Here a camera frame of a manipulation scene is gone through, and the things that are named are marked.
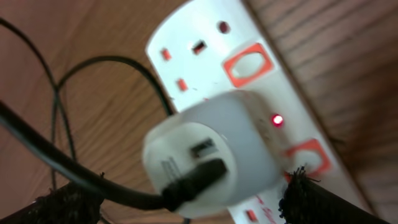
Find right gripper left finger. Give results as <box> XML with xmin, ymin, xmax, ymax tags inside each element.
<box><xmin>1</xmin><ymin>182</ymin><xmax>104</xmax><ymax>224</ymax></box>

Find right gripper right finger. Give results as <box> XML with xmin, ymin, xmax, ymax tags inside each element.
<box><xmin>279</xmin><ymin>166</ymin><xmax>388</xmax><ymax>224</ymax></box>

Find black charging cable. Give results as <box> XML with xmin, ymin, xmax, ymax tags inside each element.
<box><xmin>0</xmin><ymin>17</ymin><xmax>229</xmax><ymax>224</ymax></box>

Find white power strip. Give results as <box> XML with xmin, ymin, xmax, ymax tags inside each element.
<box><xmin>146</xmin><ymin>1</ymin><xmax>371</xmax><ymax>223</ymax></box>

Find white charger plug adapter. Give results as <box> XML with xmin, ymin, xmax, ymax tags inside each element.
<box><xmin>142</xmin><ymin>90</ymin><xmax>282</xmax><ymax>218</ymax></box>

